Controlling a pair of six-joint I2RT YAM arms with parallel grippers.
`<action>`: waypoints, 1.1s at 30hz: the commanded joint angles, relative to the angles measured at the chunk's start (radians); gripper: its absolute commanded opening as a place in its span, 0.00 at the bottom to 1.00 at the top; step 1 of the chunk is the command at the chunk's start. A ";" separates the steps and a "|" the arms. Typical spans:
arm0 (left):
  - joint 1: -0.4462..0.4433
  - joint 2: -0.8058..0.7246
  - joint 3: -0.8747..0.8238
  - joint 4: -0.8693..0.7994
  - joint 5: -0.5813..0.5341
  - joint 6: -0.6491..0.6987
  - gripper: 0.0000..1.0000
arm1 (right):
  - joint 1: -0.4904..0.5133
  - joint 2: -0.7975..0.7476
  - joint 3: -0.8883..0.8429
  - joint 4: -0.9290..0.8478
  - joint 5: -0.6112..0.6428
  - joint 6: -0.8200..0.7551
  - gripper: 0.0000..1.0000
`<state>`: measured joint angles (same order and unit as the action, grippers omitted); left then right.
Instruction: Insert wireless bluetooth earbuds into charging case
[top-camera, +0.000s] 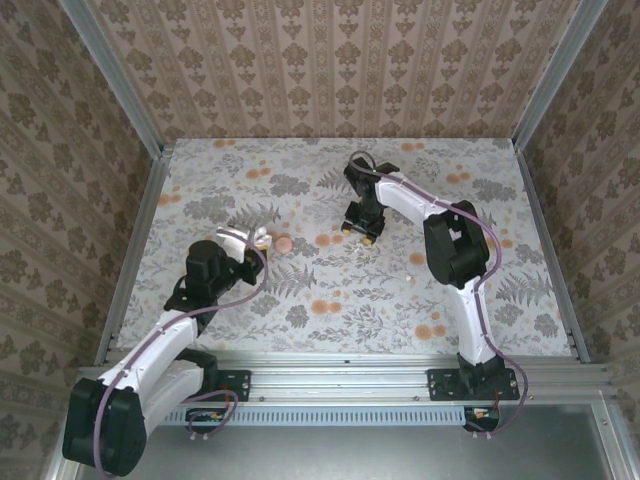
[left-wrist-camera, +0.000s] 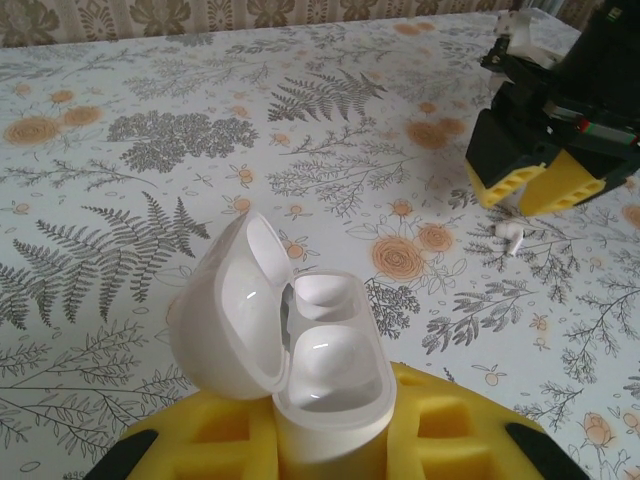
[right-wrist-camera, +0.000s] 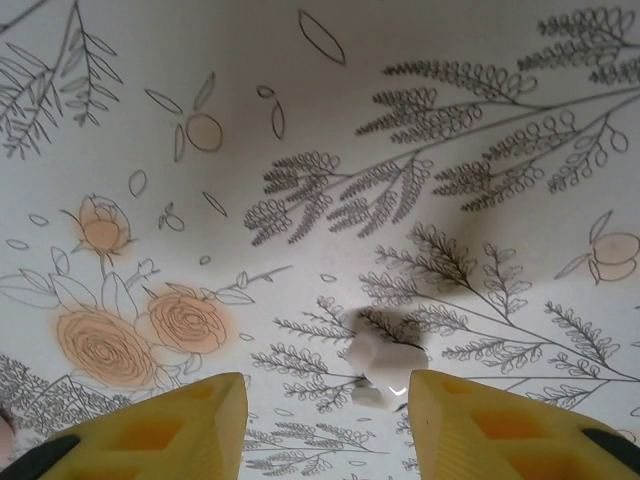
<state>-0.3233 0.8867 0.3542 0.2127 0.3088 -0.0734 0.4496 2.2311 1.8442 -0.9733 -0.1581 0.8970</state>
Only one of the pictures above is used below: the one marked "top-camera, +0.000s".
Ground grey slotted cable duct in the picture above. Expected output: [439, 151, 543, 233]
[144, 405, 469, 428]

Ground floral patterned tablecloth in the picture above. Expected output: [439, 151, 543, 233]
[117, 137, 574, 356]

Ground aluminium frame post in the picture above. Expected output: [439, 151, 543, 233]
[511, 0, 610, 152]
[58, 0, 167, 157]

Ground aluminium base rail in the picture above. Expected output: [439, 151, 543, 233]
[79, 349, 619, 407]

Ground aluminium table side rail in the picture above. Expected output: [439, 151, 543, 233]
[513, 147, 591, 364]
[96, 142, 175, 359]

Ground grey metal sheet panel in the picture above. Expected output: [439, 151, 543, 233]
[74, 404, 626, 480]

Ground aluminium lower frame bar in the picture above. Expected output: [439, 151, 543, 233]
[592, 392, 640, 480]
[42, 447, 84, 480]

